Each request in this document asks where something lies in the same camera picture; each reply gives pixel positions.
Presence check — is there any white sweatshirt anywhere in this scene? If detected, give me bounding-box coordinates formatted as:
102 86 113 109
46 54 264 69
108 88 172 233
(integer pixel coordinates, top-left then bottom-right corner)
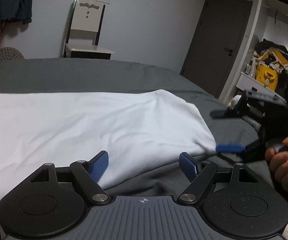
0 89 216 200

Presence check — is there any person's right hand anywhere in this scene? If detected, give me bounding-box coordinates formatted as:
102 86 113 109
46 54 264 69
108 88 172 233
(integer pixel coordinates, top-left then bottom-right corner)
265 137 288 192

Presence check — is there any dark grey bed sheet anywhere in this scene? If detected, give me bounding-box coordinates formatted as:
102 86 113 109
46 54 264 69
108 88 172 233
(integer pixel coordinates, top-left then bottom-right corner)
0 57 275 205

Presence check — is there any yellow black bag on shelf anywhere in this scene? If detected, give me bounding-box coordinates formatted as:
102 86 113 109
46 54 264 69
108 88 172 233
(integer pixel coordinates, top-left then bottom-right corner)
252 38 288 96

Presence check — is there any white wardrobe shelf unit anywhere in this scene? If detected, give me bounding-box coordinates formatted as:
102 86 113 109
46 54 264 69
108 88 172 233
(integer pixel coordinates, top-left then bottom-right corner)
218 0 288 103

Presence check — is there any dark grey door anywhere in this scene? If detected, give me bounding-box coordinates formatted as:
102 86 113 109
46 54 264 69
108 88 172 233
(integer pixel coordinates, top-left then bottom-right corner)
180 0 253 98

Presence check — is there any grey bumpy round stool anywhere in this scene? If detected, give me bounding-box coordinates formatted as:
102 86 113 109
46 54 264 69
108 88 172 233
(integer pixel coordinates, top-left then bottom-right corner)
0 47 24 62

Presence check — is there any cream and black wooden chair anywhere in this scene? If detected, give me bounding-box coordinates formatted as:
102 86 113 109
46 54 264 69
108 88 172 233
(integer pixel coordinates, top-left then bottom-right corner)
63 0 114 60

